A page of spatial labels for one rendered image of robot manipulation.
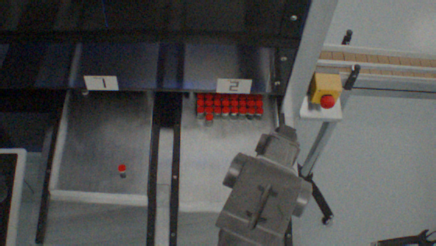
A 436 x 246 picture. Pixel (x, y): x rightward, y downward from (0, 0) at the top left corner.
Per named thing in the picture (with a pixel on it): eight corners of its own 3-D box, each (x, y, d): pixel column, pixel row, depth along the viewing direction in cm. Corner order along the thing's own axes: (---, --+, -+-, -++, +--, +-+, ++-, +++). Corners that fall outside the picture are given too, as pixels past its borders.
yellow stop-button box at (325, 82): (308, 82, 132) (314, 66, 125) (332, 83, 132) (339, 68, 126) (311, 105, 128) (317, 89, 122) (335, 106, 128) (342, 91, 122)
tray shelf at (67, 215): (55, 91, 137) (54, 87, 135) (290, 97, 140) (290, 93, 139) (28, 246, 112) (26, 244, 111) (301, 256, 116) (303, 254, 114)
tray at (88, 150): (69, 87, 136) (68, 81, 133) (156, 89, 137) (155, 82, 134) (51, 195, 118) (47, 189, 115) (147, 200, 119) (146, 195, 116)
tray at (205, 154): (182, 93, 137) (182, 86, 134) (273, 95, 138) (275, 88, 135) (180, 206, 119) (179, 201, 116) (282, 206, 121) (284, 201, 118)
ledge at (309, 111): (294, 81, 144) (296, 77, 142) (335, 82, 144) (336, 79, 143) (299, 121, 137) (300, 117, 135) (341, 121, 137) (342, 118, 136)
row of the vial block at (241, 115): (196, 114, 133) (196, 106, 129) (261, 116, 134) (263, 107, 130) (196, 121, 132) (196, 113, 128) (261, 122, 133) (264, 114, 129)
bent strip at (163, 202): (157, 192, 121) (156, 184, 116) (169, 193, 121) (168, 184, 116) (156, 244, 114) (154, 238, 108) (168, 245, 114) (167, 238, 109)
